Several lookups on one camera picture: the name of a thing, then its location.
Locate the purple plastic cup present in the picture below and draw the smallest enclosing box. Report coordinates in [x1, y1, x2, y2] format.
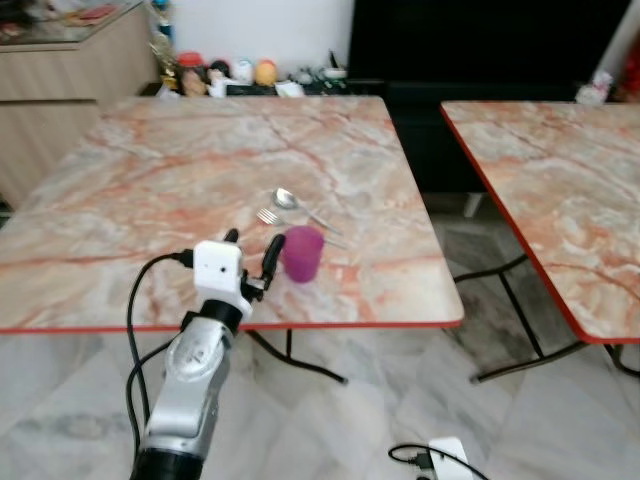
[281, 226, 326, 285]

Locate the silver metal fork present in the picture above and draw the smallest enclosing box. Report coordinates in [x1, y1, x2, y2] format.
[256, 208, 348, 250]

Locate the silver metal spoon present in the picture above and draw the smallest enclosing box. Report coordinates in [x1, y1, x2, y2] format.
[273, 188, 342, 234]

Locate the black hair figurine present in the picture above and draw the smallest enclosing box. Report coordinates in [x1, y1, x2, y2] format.
[206, 60, 234, 97]

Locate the white round figurine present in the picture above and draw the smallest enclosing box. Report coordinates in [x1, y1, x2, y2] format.
[232, 60, 256, 87]

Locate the orange round figurine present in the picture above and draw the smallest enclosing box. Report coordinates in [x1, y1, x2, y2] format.
[254, 58, 280, 88]

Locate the gold trophy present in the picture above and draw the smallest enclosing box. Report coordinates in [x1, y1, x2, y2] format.
[148, 0, 183, 93]

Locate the light wooden cabinet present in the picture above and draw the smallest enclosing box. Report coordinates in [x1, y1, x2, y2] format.
[0, 0, 163, 207]

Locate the red plush toy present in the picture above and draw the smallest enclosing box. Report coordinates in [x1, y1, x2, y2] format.
[619, 44, 640, 102]

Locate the white pink plush toy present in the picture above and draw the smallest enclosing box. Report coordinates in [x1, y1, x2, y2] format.
[577, 70, 614, 105]

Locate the black television screen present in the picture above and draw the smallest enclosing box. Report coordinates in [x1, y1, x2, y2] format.
[347, 0, 623, 83]

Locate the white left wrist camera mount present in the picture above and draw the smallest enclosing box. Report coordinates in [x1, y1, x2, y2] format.
[193, 240, 252, 303]

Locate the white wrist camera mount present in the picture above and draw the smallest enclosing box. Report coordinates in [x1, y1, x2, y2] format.
[428, 437, 472, 480]
[193, 240, 252, 303]

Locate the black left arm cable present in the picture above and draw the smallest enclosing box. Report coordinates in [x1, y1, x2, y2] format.
[125, 251, 196, 446]

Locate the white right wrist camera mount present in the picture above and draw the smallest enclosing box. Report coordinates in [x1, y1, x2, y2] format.
[428, 437, 472, 480]

